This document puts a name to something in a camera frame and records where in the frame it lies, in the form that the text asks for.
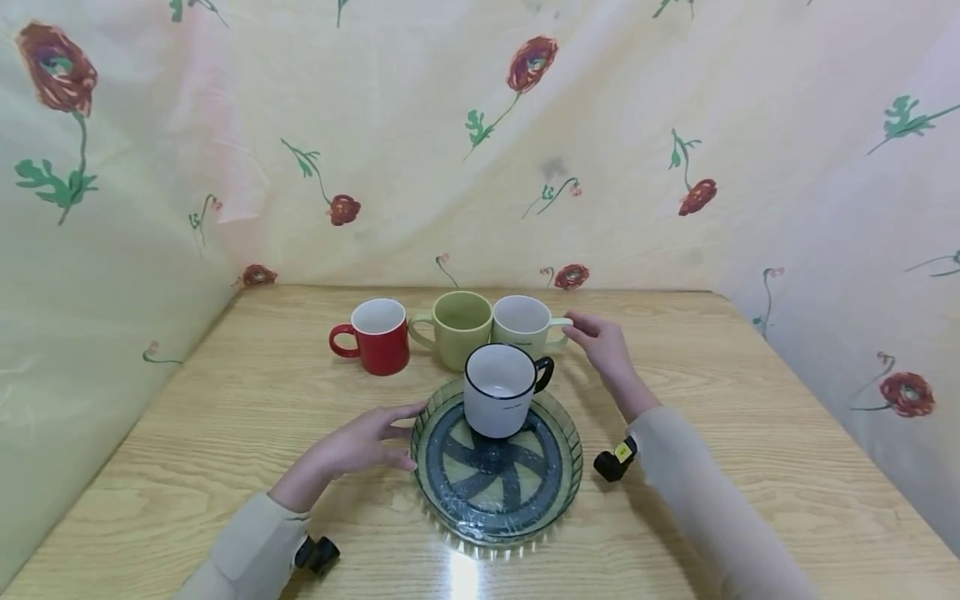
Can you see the person's right hand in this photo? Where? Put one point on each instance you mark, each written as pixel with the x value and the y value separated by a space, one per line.
pixel 609 347

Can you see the person's left hand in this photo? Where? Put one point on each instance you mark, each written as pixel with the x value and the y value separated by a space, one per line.
pixel 352 447

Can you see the person's left thumb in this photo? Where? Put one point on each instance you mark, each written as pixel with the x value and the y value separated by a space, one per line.
pixel 399 459

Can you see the person's right fingers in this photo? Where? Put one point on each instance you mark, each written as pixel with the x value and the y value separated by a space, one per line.
pixel 586 319

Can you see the person's left fingers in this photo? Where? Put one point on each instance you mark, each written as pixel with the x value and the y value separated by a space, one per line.
pixel 401 412

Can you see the person's right thumb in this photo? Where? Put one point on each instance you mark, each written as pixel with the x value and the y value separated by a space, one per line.
pixel 577 335

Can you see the pale cream mug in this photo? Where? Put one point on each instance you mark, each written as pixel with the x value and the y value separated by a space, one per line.
pixel 517 337

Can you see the round ribbed glass plate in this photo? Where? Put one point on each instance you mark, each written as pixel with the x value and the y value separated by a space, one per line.
pixel 493 504

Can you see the person's right forearm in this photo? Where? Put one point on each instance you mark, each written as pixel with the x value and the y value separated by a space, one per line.
pixel 697 483

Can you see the person's left forearm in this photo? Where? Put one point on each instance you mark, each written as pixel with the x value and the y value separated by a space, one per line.
pixel 247 550

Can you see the red mug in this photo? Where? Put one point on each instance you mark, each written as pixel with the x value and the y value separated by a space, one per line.
pixel 384 350

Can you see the green mug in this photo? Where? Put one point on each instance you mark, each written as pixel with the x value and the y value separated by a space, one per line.
pixel 455 343

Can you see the white mug with black rim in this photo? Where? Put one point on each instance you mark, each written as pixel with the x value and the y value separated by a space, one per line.
pixel 493 415

